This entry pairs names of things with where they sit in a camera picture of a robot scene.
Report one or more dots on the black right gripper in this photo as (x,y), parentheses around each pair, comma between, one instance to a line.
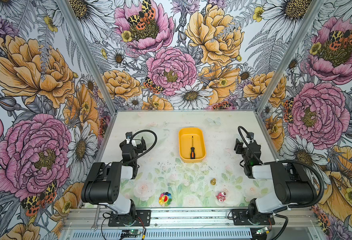
(238,146)

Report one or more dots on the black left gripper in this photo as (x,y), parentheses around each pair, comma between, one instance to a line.
(141,147)

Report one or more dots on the screwdriver with orange-black handle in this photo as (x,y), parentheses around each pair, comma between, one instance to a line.
(192,154)

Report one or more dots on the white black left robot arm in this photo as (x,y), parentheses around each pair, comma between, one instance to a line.
(102,185)

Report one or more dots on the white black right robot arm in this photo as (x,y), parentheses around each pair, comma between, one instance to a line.
(295,184)

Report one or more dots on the yellow plastic bin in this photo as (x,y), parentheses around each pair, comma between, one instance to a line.
(185,142)

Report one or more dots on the pink strawberry toy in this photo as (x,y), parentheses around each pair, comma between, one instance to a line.
(221,197)

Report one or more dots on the rainbow flower toy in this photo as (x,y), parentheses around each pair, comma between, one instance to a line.
(165,199)

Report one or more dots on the small circuit board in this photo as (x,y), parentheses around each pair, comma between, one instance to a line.
(132,234)

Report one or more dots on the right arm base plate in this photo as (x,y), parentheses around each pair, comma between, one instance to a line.
(243,217)

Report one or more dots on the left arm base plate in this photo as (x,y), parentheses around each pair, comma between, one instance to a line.
(139,219)

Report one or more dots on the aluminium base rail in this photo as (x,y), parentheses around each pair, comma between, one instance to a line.
(172,218)

